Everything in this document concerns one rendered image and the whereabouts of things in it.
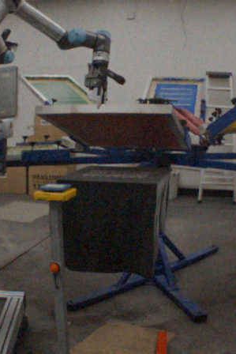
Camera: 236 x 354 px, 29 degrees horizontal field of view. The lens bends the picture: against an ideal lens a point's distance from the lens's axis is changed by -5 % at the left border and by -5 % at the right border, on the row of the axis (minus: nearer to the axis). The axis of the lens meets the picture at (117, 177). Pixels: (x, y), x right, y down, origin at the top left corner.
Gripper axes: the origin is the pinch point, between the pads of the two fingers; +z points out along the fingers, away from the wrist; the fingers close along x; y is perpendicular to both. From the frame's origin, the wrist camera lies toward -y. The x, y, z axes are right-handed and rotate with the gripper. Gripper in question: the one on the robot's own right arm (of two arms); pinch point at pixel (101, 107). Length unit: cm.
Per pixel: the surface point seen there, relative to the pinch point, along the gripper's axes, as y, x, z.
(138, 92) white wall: 81, -446, -143
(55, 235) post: 11, 10, 53
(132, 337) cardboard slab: -6, -69, 110
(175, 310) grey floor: -25, -114, 99
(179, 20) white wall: 20, -417, -247
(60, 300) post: 11, 3, 80
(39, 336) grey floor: 45, -58, 115
